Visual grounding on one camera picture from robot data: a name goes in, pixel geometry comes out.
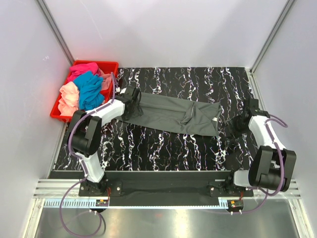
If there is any grey t shirt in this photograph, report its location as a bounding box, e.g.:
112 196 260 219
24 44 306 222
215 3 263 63
126 93 221 136

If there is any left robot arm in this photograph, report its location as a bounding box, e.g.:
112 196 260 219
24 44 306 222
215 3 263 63
66 86 143 196

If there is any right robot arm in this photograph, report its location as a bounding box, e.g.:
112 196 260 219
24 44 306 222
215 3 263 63
224 99 297 197

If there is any light pink t shirt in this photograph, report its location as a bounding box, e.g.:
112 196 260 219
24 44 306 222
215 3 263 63
98 68 112 91

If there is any blue t shirt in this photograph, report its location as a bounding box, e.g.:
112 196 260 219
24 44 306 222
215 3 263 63
73 71 105 111

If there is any peach orange t shirt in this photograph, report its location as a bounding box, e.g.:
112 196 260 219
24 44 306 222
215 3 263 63
57 81 79 117

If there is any magenta pink t shirt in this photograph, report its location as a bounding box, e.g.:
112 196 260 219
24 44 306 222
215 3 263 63
67 62 100 82

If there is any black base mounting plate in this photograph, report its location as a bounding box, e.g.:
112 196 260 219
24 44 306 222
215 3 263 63
78 171 255 208

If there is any left orange connector box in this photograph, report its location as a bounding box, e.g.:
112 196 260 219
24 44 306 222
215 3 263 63
96 199 109 207

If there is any slotted white cable duct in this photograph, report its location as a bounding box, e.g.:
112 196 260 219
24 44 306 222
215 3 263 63
44 198 229 209

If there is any left corner aluminium post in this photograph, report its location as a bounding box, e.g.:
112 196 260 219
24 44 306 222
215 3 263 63
35 0 75 65

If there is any corner aluminium post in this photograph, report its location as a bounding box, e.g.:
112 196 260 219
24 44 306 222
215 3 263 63
250 0 297 74
35 0 75 65

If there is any right corner aluminium post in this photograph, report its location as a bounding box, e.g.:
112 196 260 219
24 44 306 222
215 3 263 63
250 0 297 74

